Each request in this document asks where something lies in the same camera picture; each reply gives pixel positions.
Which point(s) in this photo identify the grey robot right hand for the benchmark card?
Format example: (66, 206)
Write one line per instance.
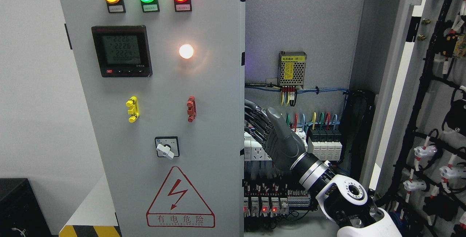
(270, 129)

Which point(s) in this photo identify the grey cabinet door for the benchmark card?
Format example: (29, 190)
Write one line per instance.
(209, 147)
(411, 55)

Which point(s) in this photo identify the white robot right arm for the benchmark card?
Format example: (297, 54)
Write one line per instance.
(342, 199)

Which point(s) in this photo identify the white socket breaker row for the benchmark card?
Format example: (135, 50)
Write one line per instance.
(253, 150)

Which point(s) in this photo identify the black surge protector block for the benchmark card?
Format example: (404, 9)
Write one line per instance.
(324, 144)

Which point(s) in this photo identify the metal mesh power supply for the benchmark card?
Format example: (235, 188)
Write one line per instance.
(291, 68)

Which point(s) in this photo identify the relay terminal row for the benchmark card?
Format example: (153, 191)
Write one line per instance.
(275, 197)

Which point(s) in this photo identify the red terminal connector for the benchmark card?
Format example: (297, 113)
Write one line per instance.
(191, 109)

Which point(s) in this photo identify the white indicator lamp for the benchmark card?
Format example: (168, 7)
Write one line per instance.
(186, 51)

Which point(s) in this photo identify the red electric hazard sticker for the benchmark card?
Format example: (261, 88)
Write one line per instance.
(179, 204)

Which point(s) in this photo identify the yellow terminal connector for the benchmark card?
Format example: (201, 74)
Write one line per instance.
(133, 109)

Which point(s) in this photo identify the black digital power meter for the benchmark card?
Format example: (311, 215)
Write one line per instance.
(122, 51)

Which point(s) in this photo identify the black box at left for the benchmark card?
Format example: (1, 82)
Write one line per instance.
(20, 213)

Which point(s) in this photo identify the white rotary switch left door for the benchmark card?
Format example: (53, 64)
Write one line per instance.
(167, 147)

